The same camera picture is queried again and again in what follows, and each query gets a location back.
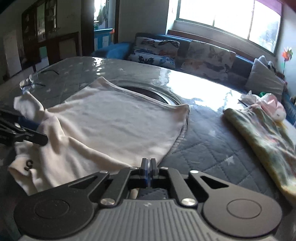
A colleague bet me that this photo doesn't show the blue sofa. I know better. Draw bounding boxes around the blue sofa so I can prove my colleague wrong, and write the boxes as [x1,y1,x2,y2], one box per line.
[91,33,295,125]

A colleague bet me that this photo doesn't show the butterfly cushion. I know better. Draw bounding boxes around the butterfly cushion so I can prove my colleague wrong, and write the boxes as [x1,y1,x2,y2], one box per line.
[181,40,236,82]
[127,37,180,69]

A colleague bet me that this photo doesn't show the window with frame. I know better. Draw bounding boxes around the window with frame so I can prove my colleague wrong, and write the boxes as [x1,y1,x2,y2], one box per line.
[170,1,283,55]

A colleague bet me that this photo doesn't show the tie-dye folded garment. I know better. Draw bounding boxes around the tie-dye folded garment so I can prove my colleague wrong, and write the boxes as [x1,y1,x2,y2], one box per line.
[223,104,295,206]

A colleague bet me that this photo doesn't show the teal blue cabinet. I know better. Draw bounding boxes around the teal blue cabinet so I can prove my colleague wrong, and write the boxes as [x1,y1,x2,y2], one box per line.
[94,28,114,51]

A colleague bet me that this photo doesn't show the round dark table inset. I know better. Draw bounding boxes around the round dark table inset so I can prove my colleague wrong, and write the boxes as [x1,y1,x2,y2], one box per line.
[119,85,180,106]

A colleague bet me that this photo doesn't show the grey quilted star tablecloth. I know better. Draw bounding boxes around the grey quilted star tablecloth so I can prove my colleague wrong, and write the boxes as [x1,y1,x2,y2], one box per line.
[0,56,296,241]

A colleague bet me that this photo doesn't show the white grey pillow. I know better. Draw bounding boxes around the white grey pillow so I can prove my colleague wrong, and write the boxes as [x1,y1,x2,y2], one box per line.
[244,55,284,101]

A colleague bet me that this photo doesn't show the butterfly cushion right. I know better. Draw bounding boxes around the butterfly cushion right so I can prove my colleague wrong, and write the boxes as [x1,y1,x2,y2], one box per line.
[181,40,236,82]

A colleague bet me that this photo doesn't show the white refrigerator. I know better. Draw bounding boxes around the white refrigerator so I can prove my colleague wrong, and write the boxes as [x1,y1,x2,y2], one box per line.
[3,30,22,78]

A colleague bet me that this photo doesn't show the cream white shirt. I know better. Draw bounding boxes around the cream white shirt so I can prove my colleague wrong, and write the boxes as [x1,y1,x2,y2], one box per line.
[8,77,190,195]

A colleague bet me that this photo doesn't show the dark wooden cabinet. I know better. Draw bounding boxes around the dark wooden cabinet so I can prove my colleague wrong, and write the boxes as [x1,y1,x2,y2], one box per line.
[21,1,81,69]

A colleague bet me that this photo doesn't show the butterfly cushion left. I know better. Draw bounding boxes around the butterfly cushion left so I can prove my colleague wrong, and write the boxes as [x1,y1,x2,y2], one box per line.
[127,37,180,69]

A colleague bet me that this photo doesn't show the pink white plastic bag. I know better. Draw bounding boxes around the pink white plastic bag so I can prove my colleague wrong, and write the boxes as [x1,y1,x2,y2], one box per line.
[240,91,287,122]

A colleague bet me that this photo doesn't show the colourful pinwheel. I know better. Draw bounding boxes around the colourful pinwheel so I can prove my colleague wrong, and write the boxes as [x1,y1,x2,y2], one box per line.
[282,47,293,75]

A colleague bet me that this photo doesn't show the clear glasses black temples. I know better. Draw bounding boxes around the clear glasses black temples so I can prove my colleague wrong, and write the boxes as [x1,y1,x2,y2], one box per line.
[19,69,59,93]

